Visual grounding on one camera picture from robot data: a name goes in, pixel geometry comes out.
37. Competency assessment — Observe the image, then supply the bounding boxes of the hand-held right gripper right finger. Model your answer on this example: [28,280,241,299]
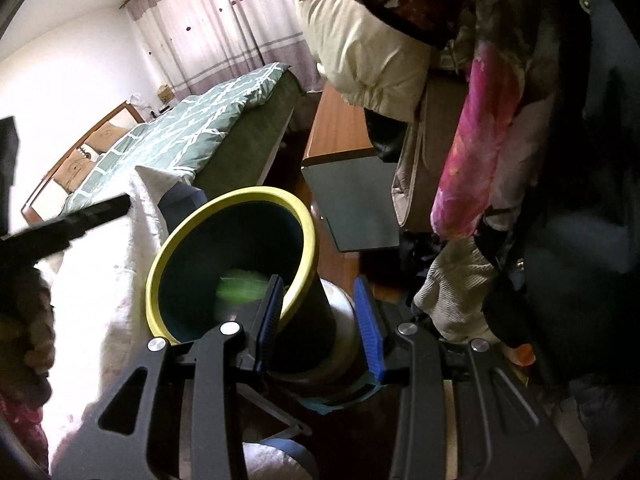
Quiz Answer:
[352,277,581,480]

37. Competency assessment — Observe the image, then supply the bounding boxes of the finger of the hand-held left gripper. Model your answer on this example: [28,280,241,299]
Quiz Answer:
[0,195,131,281]
[0,116,21,196]

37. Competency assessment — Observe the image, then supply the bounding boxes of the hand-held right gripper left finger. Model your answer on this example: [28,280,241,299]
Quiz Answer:
[50,276,286,480]

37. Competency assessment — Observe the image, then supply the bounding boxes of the green plastic bag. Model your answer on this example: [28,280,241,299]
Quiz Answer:
[216,269,268,306]

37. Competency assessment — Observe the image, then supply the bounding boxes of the yellow rimmed dark bin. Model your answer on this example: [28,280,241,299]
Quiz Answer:
[145,186,341,376]

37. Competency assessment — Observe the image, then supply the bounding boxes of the person's left forearm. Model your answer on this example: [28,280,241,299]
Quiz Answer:
[0,260,56,401]

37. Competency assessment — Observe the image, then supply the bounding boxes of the wooden headboard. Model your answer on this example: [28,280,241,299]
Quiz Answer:
[21,100,146,221]

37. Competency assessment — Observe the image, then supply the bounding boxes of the brown bear pillow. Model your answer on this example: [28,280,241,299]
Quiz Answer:
[92,122,131,153]
[62,150,101,193]

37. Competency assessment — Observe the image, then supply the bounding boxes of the white ribbed cloth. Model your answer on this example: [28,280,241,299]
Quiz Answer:
[412,237,501,343]

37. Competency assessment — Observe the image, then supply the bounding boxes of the beige bag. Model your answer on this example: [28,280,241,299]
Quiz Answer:
[392,67,473,233]

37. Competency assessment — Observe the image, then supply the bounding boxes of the green checked bed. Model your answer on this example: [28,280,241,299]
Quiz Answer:
[62,62,306,216]

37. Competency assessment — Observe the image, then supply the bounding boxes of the pink floral garment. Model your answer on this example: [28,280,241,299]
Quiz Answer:
[432,40,531,238]

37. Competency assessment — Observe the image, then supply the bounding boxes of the wooden low cabinet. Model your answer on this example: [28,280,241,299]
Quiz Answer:
[301,82,401,253]

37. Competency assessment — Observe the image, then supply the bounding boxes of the pink white curtains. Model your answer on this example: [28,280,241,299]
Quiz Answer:
[120,0,321,106]

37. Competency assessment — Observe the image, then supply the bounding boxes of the cream puffer coat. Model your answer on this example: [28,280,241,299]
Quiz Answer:
[290,0,433,123]

